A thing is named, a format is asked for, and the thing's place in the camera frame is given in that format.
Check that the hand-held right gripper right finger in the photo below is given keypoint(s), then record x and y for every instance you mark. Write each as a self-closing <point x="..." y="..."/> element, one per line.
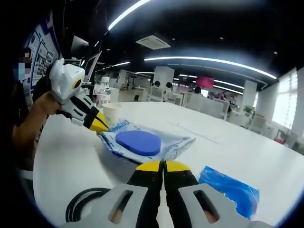
<point x="202" y="209"/>

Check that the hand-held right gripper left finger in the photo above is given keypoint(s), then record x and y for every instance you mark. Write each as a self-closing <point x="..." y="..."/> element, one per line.
<point x="123" y="204"/>

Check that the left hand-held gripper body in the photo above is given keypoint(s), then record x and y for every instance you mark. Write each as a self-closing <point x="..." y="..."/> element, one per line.
<point x="66" y="80"/>

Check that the white paper cup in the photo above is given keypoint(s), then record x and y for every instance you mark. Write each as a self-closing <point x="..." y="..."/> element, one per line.
<point x="111" y="114"/>

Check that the clear water bottle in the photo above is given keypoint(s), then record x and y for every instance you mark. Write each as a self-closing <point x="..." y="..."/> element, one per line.
<point x="103" y="92"/>

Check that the blue plastic packet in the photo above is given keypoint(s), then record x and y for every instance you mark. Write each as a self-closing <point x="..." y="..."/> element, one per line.
<point x="228" y="190"/>

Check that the wet wipes pack blue lid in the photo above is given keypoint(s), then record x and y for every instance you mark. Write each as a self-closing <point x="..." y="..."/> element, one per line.
<point x="137" y="145"/>

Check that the person's left hand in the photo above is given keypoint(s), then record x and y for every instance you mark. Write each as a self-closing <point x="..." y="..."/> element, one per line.
<point x="51" y="104"/>

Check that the black monitor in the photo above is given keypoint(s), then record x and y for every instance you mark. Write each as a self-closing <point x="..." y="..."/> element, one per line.
<point x="92" y="66"/>

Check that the person's head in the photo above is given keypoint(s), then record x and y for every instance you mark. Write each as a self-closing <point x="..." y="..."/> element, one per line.
<point x="27" y="54"/>

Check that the person in dark shirt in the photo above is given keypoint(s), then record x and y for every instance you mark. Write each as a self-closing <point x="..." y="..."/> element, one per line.
<point x="22" y="99"/>

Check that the ceiling air vent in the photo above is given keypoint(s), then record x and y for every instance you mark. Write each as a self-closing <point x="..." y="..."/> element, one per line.
<point x="153" y="42"/>

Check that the straight ceiling light strip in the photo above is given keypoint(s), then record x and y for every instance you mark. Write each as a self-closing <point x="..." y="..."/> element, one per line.
<point x="128" y="13"/>

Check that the red box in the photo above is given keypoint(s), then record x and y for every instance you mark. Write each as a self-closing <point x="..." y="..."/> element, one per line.
<point x="279" y="140"/>

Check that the potted plant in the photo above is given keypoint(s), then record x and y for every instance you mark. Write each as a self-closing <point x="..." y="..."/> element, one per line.
<point x="249" y="110"/>

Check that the pink hanging sign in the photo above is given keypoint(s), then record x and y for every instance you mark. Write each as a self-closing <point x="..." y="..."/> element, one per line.
<point x="205" y="82"/>

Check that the curved ceiling light strip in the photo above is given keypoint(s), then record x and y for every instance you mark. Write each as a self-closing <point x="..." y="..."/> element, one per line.
<point x="213" y="61"/>

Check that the small window blinds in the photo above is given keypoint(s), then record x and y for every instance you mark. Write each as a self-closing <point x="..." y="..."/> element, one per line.
<point x="286" y="102"/>

